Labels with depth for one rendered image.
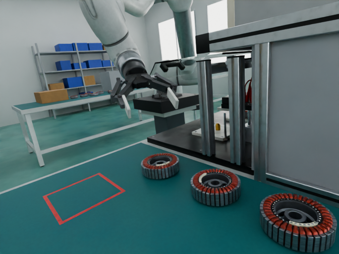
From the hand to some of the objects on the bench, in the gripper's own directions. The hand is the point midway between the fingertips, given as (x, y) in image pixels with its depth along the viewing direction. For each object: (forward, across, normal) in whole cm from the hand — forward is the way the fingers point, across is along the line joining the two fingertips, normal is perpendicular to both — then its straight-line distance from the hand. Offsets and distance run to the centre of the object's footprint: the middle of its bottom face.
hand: (153, 107), depth 58 cm
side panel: (+36, -25, -2) cm, 44 cm away
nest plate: (-4, -30, -23) cm, 38 cm away
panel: (+13, -50, -13) cm, 53 cm away
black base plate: (-5, -41, -26) cm, 49 cm away
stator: (+39, -13, 0) cm, 41 cm away
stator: (+10, 0, -17) cm, 19 cm away
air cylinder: (+8, -35, -16) cm, 39 cm away
